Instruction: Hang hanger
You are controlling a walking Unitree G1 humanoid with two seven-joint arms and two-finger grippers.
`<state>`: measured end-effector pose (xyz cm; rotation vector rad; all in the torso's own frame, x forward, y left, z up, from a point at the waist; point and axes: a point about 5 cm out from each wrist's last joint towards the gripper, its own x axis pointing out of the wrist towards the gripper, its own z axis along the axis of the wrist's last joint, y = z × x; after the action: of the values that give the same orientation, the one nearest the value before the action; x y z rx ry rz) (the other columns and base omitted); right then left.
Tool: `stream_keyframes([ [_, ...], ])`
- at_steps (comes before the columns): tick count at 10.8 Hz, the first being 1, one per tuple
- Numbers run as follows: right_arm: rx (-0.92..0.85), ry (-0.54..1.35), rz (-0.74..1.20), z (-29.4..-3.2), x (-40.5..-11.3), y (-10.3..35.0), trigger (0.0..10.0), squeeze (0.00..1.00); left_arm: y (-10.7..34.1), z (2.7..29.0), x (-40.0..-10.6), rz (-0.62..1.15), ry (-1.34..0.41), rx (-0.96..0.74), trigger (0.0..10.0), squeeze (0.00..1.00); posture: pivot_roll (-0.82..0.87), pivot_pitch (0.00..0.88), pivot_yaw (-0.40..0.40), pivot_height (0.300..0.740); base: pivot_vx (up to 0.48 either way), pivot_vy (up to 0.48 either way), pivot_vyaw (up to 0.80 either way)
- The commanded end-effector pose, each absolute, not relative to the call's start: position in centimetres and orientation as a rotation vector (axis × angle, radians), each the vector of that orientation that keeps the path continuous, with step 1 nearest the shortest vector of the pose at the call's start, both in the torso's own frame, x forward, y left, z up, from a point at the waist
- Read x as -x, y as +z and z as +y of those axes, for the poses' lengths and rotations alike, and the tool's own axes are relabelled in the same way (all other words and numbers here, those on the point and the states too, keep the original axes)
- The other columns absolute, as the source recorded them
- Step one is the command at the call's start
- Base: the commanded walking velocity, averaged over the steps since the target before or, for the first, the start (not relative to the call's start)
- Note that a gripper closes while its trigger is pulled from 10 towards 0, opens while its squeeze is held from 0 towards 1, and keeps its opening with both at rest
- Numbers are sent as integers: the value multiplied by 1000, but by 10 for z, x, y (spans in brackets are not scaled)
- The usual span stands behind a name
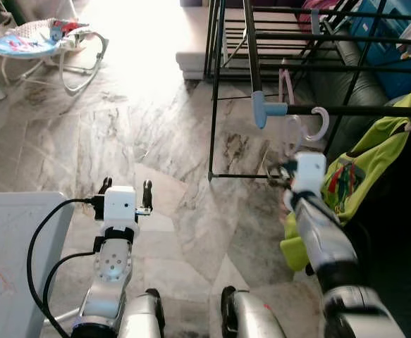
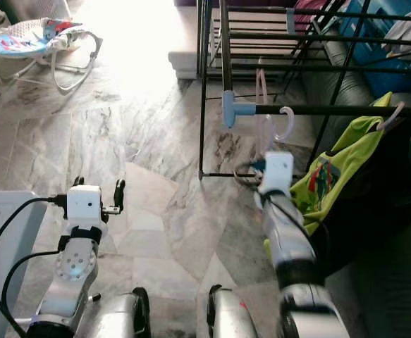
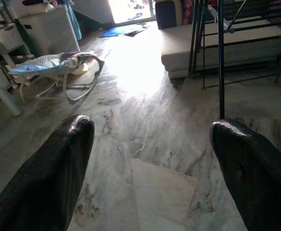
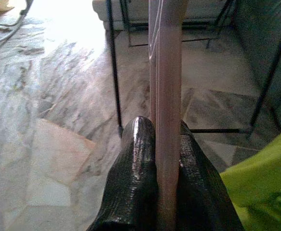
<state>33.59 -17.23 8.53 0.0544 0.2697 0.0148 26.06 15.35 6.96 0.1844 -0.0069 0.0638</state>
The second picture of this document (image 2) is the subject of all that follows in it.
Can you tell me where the pale pink plastic hanger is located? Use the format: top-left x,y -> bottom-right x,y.
262,106 -> 297,166
378,102 -> 407,131
254,67 -> 269,106

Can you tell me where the lime green printed shirt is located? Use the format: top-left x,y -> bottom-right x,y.
262,92 -> 400,258

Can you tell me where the black metal drying rack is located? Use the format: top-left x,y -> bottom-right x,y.
195,0 -> 411,180

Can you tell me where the silver robot left leg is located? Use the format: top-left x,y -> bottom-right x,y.
92,287 -> 152,338

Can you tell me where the silver robot leg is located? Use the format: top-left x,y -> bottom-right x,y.
92,287 -> 152,338
207,284 -> 259,338

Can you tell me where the black garment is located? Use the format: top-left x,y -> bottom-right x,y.
325,116 -> 411,254

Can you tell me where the grey folding table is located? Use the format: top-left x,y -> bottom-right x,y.
0,190 -> 38,338

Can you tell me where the brown slatted bench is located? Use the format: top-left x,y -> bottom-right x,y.
209,11 -> 305,71

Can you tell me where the silver robot right leg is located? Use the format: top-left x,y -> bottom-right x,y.
207,284 -> 259,338

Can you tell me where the baby bouncer seat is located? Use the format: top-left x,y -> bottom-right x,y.
0,18 -> 104,92

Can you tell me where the blue fabric bag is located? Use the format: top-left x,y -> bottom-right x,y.
339,0 -> 411,96

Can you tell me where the magenta cloth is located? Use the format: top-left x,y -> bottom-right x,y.
293,0 -> 333,29

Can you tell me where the grey leather sofa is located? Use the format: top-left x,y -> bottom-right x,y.
300,39 -> 411,338

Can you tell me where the white cloth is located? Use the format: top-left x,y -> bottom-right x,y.
385,7 -> 411,43

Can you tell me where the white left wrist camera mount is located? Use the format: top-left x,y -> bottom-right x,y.
66,184 -> 104,230

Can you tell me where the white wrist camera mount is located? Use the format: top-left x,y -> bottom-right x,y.
66,184 -> 104,230
258,150 -> 295,198

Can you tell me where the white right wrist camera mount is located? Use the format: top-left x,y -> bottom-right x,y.
258,150 -> 295,198

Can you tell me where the long black left wrist cable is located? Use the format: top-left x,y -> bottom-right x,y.
0,197 -> 58,338

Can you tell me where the short black left arm cable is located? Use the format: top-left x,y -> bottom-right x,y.
0,246 -> 63,332

